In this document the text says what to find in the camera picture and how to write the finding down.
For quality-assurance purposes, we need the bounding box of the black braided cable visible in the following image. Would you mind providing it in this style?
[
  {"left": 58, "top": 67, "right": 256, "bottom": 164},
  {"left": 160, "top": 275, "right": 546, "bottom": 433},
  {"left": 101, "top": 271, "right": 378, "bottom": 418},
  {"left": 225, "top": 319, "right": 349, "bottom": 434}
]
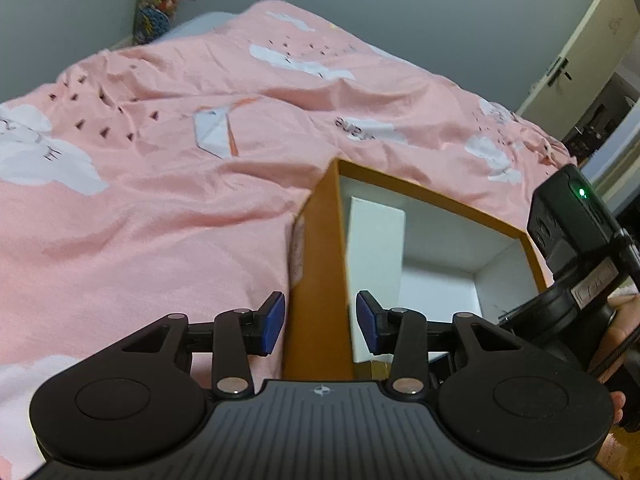
[{"left": 589, "top": 331, "right": 640, "bottom": 377}]

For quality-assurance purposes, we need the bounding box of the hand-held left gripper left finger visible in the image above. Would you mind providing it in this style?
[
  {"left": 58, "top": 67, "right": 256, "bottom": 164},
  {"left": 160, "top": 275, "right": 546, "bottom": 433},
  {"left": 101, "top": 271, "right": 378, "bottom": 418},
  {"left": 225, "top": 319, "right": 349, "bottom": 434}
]
[{"left": 120, "top": 291, "right": 287, "bottom": 399}]

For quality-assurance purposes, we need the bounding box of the orange cardboard box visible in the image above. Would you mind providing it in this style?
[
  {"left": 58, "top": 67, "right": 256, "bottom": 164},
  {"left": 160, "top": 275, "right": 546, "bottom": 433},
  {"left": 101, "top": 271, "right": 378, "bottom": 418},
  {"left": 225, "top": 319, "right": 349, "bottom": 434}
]
[{"left": 281, "top": 157, "right": 556, "bottom": 381}]

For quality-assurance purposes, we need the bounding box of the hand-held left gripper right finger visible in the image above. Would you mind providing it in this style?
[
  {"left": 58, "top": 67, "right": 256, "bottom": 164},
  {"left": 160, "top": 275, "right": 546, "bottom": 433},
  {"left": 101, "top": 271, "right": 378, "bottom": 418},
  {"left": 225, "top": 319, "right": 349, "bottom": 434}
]
[{"left": 355, "top": 290, "right": 521, "bottom": 396}]

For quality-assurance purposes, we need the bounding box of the pink cloud printed blanket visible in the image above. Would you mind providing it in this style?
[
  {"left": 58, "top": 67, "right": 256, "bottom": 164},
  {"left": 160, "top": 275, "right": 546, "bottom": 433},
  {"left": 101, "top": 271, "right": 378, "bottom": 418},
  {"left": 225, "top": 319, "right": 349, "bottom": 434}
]
[{"left": 0, "top": 0, "right": 578, "bottom": 471}]

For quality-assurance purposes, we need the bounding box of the person's right hand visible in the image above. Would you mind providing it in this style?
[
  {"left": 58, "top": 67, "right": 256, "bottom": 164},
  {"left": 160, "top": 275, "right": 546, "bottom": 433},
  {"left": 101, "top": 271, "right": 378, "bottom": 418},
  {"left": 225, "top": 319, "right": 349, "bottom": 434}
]
[{"left": 589, "top": 293, "right": 640, "bottom": 432}]

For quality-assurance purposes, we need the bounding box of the cream door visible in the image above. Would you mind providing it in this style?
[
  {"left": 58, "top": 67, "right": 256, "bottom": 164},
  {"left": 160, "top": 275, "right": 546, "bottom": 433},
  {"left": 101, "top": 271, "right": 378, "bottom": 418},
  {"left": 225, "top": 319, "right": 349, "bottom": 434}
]
[{"left": 515, "top": 0, "right": 640, "bottom": 133}]

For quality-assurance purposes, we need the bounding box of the light grey mattress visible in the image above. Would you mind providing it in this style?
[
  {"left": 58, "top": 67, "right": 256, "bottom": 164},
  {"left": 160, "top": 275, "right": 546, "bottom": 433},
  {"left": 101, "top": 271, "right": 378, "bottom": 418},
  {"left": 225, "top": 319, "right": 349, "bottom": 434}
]
[{"left": 165, "top": 10, "right": 246, "bottom": 42}]

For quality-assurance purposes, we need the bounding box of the black door handle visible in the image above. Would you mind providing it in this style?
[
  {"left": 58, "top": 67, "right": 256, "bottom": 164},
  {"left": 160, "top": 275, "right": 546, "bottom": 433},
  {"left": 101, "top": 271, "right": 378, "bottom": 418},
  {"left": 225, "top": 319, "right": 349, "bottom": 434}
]
[{"left": 546, "top": 57, "right": 573, "bottom": 86}]

